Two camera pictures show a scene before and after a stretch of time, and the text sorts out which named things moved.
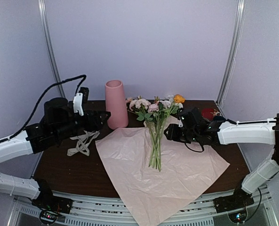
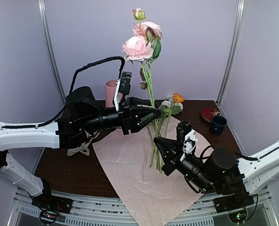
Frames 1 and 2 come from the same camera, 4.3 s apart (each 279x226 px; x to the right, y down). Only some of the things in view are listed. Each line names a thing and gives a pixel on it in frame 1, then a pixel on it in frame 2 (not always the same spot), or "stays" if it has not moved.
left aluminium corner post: [43, 11] stays
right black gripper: [172, 134] → [170, 163]
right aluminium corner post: [228, 70] stays
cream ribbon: [83, 141] stays
